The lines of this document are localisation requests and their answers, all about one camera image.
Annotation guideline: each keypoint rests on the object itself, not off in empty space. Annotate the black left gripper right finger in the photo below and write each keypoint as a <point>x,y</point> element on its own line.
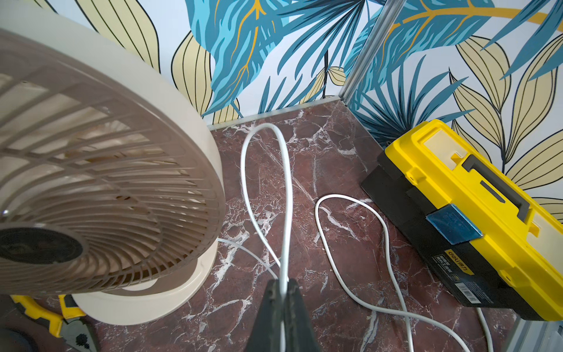
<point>299,333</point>

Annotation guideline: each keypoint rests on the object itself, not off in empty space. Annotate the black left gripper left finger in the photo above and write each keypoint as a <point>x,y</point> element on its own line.
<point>266,331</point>

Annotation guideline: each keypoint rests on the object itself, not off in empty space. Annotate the beige desk fan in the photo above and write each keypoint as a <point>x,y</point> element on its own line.
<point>111,182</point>

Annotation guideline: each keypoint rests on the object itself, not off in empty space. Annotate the yellow black pliers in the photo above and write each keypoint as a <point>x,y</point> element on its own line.
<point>70,324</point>

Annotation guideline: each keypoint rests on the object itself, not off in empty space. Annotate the yellow black toolbox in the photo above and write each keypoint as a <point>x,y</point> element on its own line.
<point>489,242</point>

